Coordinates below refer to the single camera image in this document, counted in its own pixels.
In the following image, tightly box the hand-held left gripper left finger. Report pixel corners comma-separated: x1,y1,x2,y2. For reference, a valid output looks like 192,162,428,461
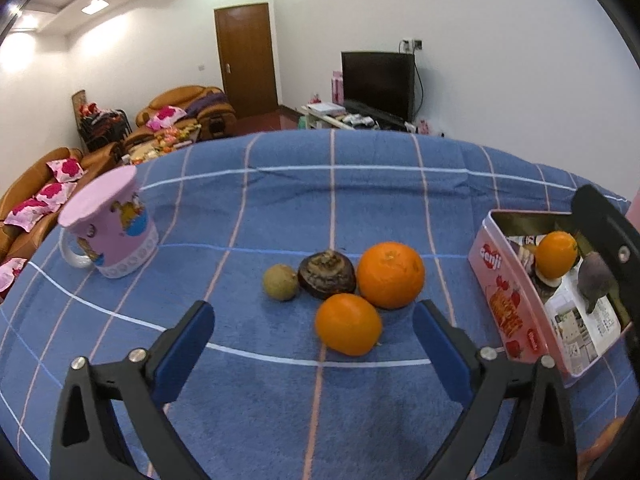
50,300,216,480

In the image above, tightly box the large orange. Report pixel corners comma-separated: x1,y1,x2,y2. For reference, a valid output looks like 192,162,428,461
356,241,426,310

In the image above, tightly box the blue plaid blanket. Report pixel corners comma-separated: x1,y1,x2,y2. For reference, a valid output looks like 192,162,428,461
0,129,640,480

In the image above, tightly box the dark brown water chestnut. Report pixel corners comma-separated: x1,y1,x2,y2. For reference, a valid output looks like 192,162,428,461
298,250,357,301

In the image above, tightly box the brown leather armchair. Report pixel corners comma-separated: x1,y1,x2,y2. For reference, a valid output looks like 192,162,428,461
122,85,237,153

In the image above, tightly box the newspaper sheet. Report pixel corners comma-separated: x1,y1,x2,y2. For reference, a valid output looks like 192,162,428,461
510,232,622,376

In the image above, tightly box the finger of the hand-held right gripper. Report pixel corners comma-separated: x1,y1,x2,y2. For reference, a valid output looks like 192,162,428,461
571,184,640,327

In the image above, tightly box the small brown-green fruit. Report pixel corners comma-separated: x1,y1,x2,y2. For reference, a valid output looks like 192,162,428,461
263,264,301,302

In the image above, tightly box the coffee table with snacks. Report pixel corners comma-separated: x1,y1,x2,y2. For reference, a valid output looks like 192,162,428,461
122,125,201,163

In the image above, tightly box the black television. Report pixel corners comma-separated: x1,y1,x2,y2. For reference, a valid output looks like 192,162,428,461
341,51,417,123

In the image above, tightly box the small orange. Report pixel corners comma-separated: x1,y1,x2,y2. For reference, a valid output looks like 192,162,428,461
315,293,384,357
535,231,580,281

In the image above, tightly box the pink flowered cushion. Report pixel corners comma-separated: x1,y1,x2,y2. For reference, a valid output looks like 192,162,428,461
146,106,185,132
0,257,28,288
4,182,77,226
46,158,87,182

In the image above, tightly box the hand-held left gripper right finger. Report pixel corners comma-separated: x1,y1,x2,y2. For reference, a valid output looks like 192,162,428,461
412,300,581,480

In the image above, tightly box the dark purple round fruit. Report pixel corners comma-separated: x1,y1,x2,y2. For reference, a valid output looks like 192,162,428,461
577,251,617,315

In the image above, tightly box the purple throw blanket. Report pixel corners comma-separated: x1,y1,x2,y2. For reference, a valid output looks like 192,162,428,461
186,89,227,117

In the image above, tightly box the pink tin box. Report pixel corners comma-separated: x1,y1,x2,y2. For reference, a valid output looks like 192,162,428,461
468,209,636,378

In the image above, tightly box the brown leather sofa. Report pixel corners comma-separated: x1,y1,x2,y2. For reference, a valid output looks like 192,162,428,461
0,147,118,266

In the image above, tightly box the black television cable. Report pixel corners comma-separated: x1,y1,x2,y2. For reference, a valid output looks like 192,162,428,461
411,50,427,122

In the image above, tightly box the pink cartoon mug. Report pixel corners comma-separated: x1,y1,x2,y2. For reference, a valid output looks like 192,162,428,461
57,166,160,279

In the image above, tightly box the black rack with clothes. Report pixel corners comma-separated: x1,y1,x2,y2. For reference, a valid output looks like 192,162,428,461
77,107,132,153

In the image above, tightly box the white television stand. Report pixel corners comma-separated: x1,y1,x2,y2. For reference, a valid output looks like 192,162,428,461
297,102,406,133

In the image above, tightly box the brown wooden door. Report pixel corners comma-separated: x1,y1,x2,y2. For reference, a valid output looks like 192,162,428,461
214,3,279,120

